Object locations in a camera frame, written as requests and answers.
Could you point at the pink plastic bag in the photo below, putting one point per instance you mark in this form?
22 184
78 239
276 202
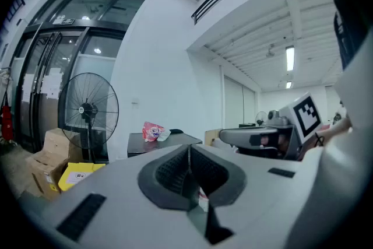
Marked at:
153 131

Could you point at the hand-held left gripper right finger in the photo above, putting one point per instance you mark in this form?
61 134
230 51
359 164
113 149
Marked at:
262 201

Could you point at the black framed glass door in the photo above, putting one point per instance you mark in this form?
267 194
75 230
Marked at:
73 46

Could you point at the short ceiling light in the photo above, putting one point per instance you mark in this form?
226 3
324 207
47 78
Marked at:
288 84

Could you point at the white window blinds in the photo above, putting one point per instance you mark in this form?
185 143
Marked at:
239 102

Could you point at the person's right forearm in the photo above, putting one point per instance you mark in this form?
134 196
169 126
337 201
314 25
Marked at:
335 131

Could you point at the yellow bin lid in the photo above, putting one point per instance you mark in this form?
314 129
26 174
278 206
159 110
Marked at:
77 176

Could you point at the stack of wooden boards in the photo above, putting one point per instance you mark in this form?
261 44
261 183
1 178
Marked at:
212 137

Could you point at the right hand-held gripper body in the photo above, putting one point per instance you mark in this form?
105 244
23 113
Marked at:
306 116

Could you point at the green exit sign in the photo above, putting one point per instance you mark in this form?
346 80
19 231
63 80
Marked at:
64 21

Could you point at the person's black t-shirt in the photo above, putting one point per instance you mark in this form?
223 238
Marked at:
354 23

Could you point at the small background fan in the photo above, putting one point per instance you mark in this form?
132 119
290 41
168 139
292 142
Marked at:
261 118

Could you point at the large cardboard box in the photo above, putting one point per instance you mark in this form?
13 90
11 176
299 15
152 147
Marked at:
43 169

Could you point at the dark table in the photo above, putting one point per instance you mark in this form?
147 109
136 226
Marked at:
163 144

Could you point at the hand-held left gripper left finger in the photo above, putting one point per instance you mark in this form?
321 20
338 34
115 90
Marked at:
116 213

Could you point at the black air vent grille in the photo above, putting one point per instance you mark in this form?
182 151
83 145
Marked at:
214 1

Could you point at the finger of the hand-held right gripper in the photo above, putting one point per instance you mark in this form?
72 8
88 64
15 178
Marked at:
236 137

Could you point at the long ceiling light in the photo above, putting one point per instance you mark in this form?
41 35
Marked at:
290 58

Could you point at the narrow white paper notice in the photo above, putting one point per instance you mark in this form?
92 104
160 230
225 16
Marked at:
27 87

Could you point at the small cardboard box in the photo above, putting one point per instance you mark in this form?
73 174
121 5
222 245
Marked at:
56 143

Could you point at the white plastic bag red print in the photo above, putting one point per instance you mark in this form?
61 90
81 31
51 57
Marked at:
225 146

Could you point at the black pedestal fan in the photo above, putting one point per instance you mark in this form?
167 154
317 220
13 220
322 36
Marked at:
87 110

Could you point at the small black object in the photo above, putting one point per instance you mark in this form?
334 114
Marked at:
176 131

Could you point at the red fire extinguisher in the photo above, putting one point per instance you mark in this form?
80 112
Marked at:
7 124

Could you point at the large white paper notice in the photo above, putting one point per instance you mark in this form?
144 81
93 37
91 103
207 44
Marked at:
52 84

